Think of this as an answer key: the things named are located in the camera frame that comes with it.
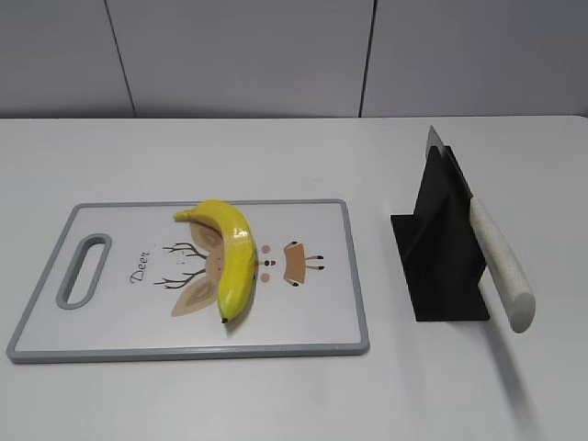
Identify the white-handled kitchen knife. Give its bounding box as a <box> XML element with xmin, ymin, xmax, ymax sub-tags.
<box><xmin>425</xmin><ymin>127</ymin><xmax>536</xmax><ymax>334</ymax></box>

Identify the yellow plastic banana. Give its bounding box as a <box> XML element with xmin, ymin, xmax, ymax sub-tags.
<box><xmin>174</xmin><ymin>199</ymin><xmax>256</xmax><ymax>323</ymax></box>

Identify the black knife stand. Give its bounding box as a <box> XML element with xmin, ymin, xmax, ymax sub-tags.
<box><xmin>390</xmin><ymin>146</ymin><xmax>490</xmax><ymax>322</ymax></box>

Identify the white grey-rimmed cutting board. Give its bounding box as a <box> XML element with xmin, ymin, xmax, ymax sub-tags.
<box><xmin>6</xmin><ymin>198</ymin><xmax>369</xmax><ymax>363</ymax></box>

